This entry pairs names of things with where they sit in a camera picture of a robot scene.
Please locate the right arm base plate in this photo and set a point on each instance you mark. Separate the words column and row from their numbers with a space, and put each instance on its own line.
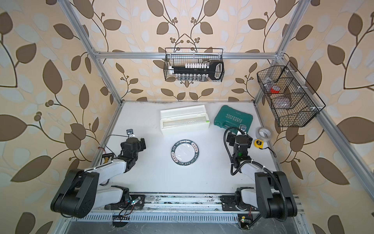
column 235, row 203

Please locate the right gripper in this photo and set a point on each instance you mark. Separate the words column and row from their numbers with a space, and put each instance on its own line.
column 232, row 139

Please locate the black socket set holder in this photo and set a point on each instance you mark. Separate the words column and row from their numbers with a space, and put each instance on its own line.
column 213, row 69

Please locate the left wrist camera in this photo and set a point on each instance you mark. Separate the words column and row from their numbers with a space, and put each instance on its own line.
column 130, row 133

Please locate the clear tape roll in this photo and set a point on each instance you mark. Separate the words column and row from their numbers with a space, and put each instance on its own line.
column 263, row 134

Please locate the white plate green rim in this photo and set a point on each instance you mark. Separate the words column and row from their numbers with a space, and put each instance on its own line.
column 185, row 152

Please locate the right black wire basket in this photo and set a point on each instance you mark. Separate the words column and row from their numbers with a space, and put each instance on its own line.
column 297, row 103

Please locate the red item in basket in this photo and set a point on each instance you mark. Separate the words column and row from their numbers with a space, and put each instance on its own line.
column 275, row 89

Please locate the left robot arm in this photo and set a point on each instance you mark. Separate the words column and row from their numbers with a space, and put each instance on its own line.
column 83, row 189

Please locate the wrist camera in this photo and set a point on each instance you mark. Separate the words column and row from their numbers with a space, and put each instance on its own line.
column 130, row 133
column 242, row 129

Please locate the yellow tape measure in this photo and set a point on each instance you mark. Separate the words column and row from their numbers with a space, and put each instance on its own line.
column 259, row 144

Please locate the rear black wire basket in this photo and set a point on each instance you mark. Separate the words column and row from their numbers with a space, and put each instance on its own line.
column 182, row 55

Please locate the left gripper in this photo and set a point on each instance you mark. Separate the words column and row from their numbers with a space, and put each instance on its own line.
column 139, row 144

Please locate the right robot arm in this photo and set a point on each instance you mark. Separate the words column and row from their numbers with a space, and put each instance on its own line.
column 272, row 193

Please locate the green tool case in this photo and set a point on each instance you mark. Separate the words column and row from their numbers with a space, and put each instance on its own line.
column 230, row 117

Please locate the small black circuit board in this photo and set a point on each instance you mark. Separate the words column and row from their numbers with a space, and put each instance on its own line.
column 107, row 158

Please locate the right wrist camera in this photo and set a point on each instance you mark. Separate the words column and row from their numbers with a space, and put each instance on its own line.
column 242, row 129

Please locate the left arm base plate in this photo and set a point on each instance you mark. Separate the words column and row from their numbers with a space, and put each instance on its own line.
column 127, row 200

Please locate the black wire basket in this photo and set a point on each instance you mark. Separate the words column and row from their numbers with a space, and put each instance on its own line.
column 182, row 55
column 297, row 103

